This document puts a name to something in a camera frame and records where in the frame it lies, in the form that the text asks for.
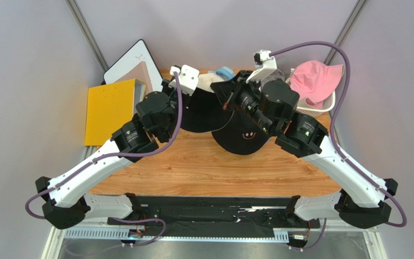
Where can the beige bucket hat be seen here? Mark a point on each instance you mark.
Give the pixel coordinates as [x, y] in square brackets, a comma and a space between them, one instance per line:
[204, 112]

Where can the pink bucket hat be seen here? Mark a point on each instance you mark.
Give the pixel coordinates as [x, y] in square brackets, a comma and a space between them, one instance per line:
[315, 81]

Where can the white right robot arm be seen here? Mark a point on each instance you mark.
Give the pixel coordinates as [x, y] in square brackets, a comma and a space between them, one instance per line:
[361, 202]

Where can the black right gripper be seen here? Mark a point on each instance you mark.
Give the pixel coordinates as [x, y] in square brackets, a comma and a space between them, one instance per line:
[229, 90]

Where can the black bucket hat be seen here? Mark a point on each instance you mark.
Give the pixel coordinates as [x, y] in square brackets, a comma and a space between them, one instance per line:
[240, 135]

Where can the grey hat in basket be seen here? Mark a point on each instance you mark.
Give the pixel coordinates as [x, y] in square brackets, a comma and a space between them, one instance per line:
[276, 75]

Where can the white perforated plastic basket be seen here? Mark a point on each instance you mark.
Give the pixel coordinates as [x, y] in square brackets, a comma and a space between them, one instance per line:
[315, 110]

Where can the white board black frame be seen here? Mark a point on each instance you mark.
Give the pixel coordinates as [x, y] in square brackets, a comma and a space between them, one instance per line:
[137, 53]

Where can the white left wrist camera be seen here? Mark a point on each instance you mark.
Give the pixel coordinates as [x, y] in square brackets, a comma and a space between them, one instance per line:
[187, 77]

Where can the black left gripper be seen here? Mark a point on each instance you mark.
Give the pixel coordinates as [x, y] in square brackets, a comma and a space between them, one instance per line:
[165, 87]

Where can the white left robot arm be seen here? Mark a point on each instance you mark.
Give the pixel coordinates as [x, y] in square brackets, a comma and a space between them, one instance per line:
[65, 201]

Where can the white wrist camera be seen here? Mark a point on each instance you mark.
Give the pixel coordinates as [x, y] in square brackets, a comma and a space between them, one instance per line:
[265, 65]
[187, 77]

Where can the pink brown folder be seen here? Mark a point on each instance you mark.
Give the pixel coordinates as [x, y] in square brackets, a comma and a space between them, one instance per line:
[138, 71]

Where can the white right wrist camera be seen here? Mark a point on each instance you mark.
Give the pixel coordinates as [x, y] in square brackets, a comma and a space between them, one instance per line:
[265, 65]

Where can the yellow binder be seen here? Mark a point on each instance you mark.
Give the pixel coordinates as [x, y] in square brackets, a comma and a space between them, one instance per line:
[109, 107]

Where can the light blue headphones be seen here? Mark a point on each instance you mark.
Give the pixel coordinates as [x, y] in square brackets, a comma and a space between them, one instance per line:
[224, 72]

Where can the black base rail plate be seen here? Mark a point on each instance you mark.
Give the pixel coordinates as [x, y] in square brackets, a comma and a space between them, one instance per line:
[202, 216]

